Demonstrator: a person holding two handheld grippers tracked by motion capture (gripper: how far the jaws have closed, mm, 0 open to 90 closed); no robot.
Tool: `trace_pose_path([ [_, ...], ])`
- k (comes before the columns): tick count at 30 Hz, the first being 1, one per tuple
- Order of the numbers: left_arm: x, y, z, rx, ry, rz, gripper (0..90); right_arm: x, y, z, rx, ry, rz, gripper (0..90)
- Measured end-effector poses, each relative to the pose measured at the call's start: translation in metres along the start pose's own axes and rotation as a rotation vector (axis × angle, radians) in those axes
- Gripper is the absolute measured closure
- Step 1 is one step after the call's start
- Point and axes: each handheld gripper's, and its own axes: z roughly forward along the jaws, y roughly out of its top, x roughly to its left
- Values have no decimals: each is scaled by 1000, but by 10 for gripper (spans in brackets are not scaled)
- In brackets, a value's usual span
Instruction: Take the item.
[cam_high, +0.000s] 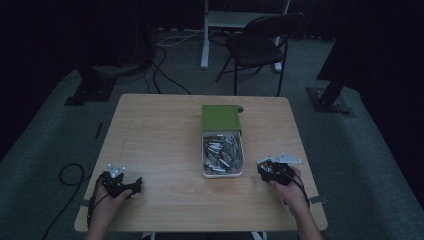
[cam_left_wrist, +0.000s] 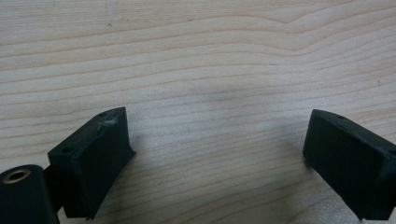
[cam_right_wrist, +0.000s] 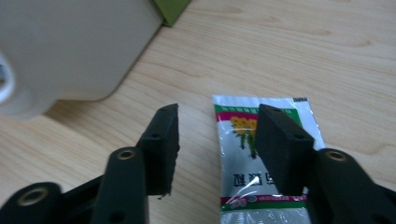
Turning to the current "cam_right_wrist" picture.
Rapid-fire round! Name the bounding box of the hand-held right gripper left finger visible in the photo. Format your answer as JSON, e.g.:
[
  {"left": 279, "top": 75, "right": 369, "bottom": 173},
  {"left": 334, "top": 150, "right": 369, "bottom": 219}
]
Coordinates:
[{"left": 135, "top": 103, "right": 181, "bottom": 198}]

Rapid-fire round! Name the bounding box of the white storage box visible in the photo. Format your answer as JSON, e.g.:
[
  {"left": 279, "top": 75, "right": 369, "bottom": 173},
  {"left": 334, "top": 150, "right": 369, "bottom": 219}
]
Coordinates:
[{"left": 0, "top": 0, "right": 165, "bottom": 121}]

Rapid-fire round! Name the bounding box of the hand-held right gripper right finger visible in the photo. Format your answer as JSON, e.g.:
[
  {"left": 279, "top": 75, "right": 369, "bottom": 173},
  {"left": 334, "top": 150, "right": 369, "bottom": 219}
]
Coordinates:
[{"left": 254, "top": 104, "right": 316, "bottom": 196}]

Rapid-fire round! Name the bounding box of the silver flower print packet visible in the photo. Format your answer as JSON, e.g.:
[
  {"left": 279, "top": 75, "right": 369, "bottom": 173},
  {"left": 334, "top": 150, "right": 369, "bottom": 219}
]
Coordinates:
[{"left": 211, "top": 94, "right": 327, "bottom": 224}]

